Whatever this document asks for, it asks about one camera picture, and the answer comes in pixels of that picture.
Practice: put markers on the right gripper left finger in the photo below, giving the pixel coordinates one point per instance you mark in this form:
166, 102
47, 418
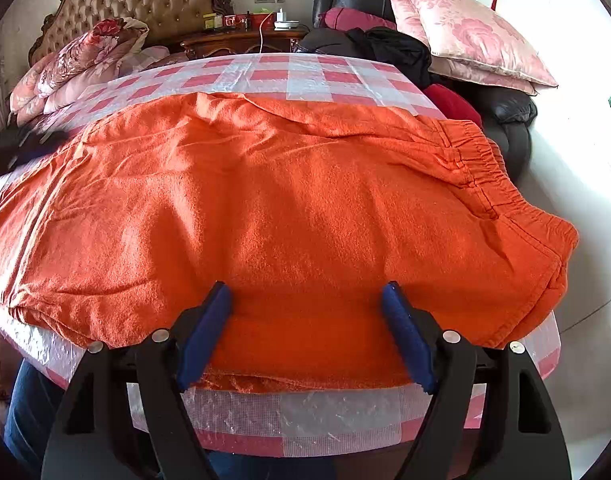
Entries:
123, 416

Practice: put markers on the pink floral pillow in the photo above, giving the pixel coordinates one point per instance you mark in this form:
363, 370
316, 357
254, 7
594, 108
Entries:
470, 42

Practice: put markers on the red box on nightstand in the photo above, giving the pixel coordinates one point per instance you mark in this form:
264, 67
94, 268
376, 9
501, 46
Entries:
249, 21

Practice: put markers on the red white checkered tablecloth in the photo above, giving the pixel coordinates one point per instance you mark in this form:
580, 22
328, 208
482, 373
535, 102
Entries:
304, 424

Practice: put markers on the floral folded quilt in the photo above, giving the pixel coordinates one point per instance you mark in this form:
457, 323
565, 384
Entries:
112, 49

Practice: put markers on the orange pants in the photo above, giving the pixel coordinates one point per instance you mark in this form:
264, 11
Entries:
305, 210

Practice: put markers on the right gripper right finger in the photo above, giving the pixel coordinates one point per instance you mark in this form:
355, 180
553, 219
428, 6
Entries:
519, 435

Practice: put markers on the red cushion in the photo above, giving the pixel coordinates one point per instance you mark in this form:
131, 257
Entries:
451, 104

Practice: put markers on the dark wooden nightstand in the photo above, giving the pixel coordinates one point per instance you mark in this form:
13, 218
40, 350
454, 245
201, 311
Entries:
234, 42

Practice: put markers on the maroon cushion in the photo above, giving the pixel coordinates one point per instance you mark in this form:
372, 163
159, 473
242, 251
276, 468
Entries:
345, 19

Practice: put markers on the black garment on chair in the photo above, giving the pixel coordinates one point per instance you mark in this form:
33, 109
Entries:
407, 54

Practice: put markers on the blue jeans leg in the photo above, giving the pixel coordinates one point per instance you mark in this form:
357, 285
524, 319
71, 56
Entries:
32, 412

